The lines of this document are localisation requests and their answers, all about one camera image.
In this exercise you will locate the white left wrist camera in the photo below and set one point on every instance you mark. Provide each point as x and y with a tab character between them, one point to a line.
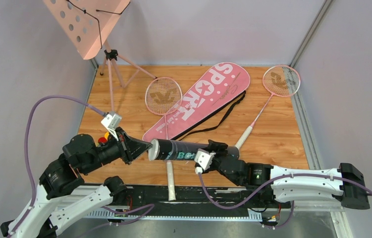
111	121

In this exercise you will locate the colourful toy blocks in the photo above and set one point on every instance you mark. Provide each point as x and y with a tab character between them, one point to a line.
104	138

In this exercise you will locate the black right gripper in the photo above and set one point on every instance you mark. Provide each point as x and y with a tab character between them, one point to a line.
215	147

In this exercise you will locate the translucent tube lid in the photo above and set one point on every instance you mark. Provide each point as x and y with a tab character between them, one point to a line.
154	151

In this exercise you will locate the pink racket cover bag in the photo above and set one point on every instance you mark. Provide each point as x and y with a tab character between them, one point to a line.
216	89

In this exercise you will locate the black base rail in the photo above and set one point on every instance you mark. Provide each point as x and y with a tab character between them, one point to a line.
191	201

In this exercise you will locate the pink badminton racket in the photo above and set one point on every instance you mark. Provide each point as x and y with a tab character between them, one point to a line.
163	96
281	81

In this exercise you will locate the black shuttlecock tube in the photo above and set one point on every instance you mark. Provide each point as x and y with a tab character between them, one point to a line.
186	151

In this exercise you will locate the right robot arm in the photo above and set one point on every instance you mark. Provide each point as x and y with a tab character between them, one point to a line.
345	184

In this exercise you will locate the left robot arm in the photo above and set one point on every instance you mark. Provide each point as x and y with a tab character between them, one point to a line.
80	156

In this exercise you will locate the pink music stand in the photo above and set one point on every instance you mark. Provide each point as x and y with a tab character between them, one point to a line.
88	24

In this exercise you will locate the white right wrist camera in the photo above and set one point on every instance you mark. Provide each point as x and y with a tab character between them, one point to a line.
203	160

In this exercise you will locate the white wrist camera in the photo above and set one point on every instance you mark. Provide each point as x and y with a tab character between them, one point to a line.
111	121
203	160

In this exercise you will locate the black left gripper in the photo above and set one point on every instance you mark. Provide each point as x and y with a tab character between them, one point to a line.
123	146

